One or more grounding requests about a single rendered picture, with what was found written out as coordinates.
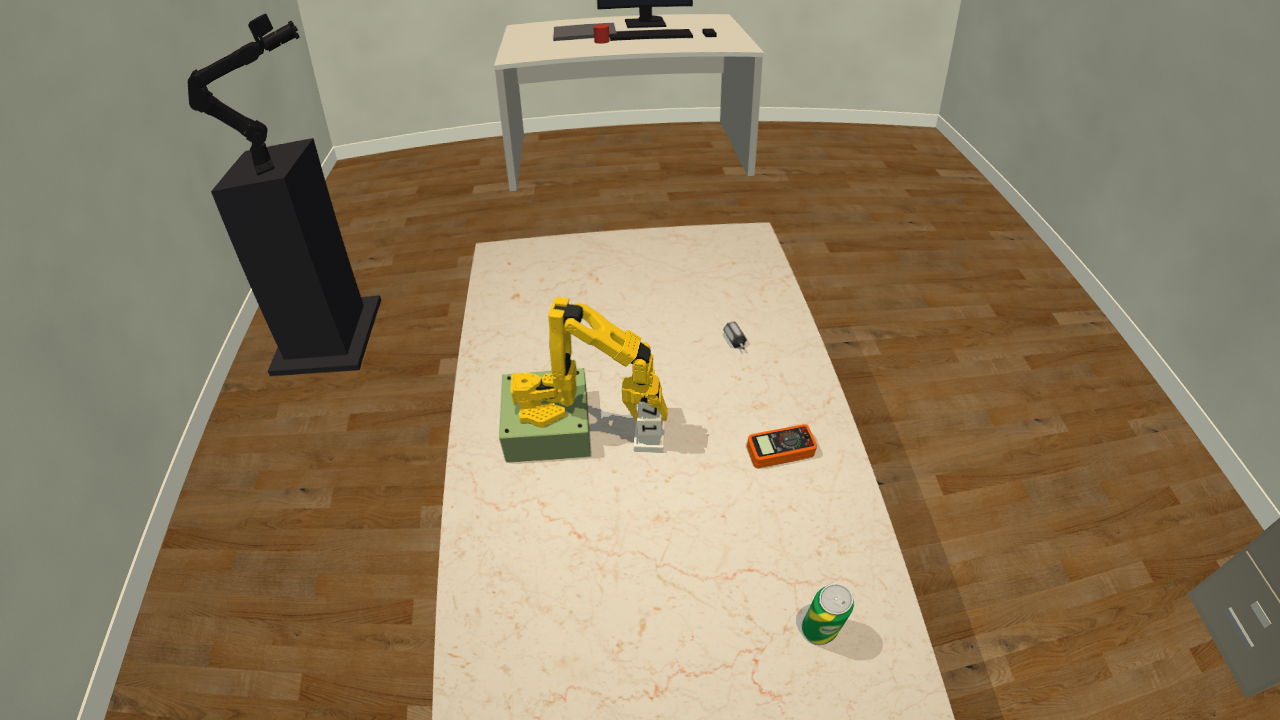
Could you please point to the orange digital multimeter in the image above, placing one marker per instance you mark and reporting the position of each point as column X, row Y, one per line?
column 781, row 446

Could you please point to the green drink can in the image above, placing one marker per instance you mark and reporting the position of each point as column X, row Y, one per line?
column 827, row 613

